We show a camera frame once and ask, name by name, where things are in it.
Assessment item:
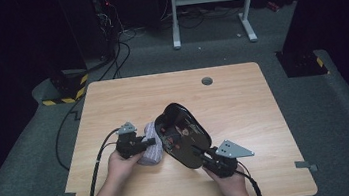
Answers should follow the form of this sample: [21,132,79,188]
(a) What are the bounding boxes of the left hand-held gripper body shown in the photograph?
[112,119,150,161]

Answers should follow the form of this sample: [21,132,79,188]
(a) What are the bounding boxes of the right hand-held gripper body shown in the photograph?
[199,136,258,181]

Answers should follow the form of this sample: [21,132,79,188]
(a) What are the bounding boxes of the grey striped cloth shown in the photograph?
[132,120,166,168]

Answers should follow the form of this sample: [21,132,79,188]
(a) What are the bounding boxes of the black floral lacquer plate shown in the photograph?
[151,98,216,174]

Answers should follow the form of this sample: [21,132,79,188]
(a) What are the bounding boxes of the person's right hand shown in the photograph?
[203,162,250,196]

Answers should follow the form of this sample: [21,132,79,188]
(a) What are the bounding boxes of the person's left hand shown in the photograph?
[104,146,150,189]

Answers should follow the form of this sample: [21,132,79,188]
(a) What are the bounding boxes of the grey table grommet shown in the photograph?
[200,75,214,88]

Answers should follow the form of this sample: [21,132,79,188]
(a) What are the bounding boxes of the black stand base yellow stripes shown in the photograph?
[37,66,92,108]

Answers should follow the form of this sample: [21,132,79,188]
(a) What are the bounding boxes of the black stand base yellow mark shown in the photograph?
[275,44,331,81]

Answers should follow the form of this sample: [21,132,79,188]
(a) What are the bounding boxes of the small red item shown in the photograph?
[266,0,283,14]

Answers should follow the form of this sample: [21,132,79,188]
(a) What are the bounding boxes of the right hand-held gripper cable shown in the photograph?
[236,158,270,196]

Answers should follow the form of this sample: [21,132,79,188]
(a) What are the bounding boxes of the hand-held gripper cable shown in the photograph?
[79,127,130,196]
[236,158,270,196]

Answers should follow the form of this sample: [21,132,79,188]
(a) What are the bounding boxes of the left hand-held gripper cable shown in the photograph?
[79,127,130,196]

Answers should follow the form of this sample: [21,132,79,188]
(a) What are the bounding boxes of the black floor cable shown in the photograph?
[48,94,95,173]

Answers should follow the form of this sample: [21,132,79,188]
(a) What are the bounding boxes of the bundle of black floor cables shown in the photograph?
[82,28,144,83]

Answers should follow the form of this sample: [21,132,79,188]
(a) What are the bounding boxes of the dark equipment with wires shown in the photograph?
[91,0,125,62]

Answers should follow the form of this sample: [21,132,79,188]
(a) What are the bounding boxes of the black cables under stand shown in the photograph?
[159,0,246,33]

